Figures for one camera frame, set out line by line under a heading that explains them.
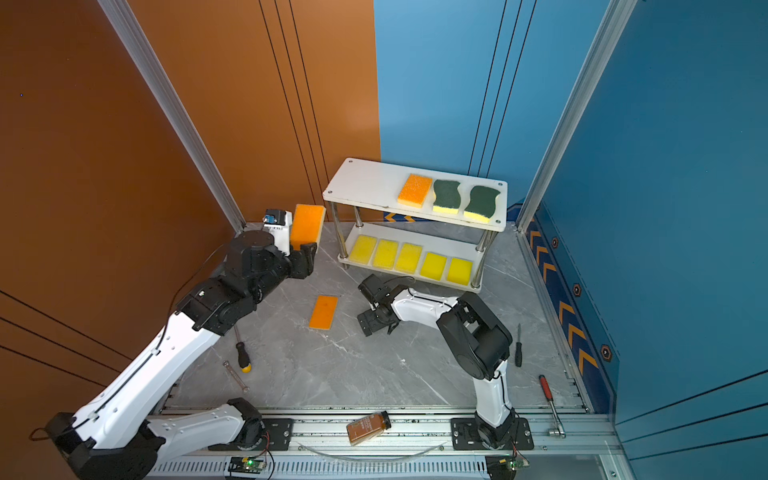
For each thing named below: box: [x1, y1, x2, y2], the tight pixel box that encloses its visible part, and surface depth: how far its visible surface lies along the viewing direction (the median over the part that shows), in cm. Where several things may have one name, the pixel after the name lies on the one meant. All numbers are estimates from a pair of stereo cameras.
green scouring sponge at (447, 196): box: [433, 179, 460, 215], surface depth 79 cm
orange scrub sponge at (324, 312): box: [308, 295, 339, 331], surface depth 96 cm
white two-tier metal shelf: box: [322, 158, 508, 294], surface depth 86 cm
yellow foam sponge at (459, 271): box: [446, 258, 473, 286], surface depth 98 cm
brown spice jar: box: [346, 410, 392, 446], surface depth 73 cm
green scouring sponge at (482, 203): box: [464, 186, 501, 223], surface depth 76 cm
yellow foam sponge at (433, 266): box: [420, 252, 447, 281], surface depth 100 cm
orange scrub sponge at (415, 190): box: [398, 174, 433, 209], surface depth 81 cm
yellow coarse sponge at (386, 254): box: [373, 239, 399, 270], surface depth 105 cm
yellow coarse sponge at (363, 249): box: [349, 235, 377, 265], surface depth 105 cm
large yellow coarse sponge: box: [395, 243, 423, 274], surface depth 104 cm
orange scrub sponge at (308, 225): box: [290, 204, 326, 251], surface depth 71 cm
